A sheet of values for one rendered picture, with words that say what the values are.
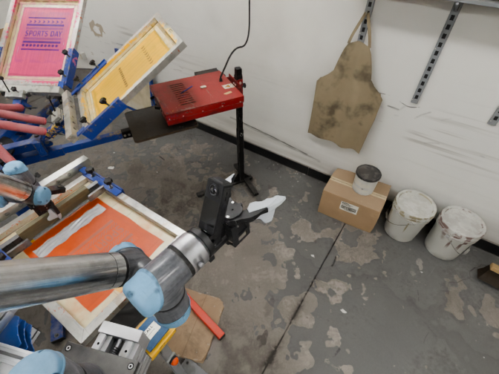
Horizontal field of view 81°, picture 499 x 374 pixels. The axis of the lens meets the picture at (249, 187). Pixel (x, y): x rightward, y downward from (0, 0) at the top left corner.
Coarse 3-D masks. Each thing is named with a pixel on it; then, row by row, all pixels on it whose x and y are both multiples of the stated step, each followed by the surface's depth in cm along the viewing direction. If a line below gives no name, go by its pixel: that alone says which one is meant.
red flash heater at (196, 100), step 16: (176, 80) 225; (192, 80) 225; (208, 80) 225; (224, 80) 225; (160, 96) 208; (176, 96) 208; (192, 96) 208; (208, 96) 208; (224, 96) 208; (240, 96) 208; (176, 112) 194; (192, 112) 199; (208, 112) 205
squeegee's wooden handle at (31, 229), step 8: (80, 192) 150; (88, 192) 154; (64, 200) 146; (72, 200) 148; (80, 200) 152; (64, 208) 146; (72, 208) 150; (40, 216) 139; (32, 224) 136; (40, 224) 139; (48, 224) 142; (16, 232) 132; (24, 232) 134; (32, 232) 137
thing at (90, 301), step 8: (64, 224) 149; (48, 232) 145; (56, 232) 145; (40, 240) 142; (72, 240) 142; (80, 240) 142; (32, 248) 139; (56, 248) 139; (64, 248) 139; (72, 248) 139; (32, 256) 136; (48, 256) 136; (80, 296) 123; (88, 296) 123; (96, 296) 123; (104, 296) 123; (88, 304) 120; (96, 304) 120
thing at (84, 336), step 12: (84, 180) 167; (72, 192) 164; (108, 192) 160; (132, 204) 153; (24, 216) 148; (36, 216) 152; (144, 216) 151; (156, 216) 148; (12, 228) 144; (168, 228) 143; (0, 240) 141; (120, 300) 118; (60, 312) 115; (108, 312) 115; (72, 324) 112; (96, 324) 112; (84, 336) 109
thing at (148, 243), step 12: (96, 204) 158; (72, 216) 152; (96, 216) 152; (108, 216) 152; (120, 216) 152; (84, 228) 147; (96, 228) 147; (132, 228) 147; (144, 240) 142; (156, 240) 142
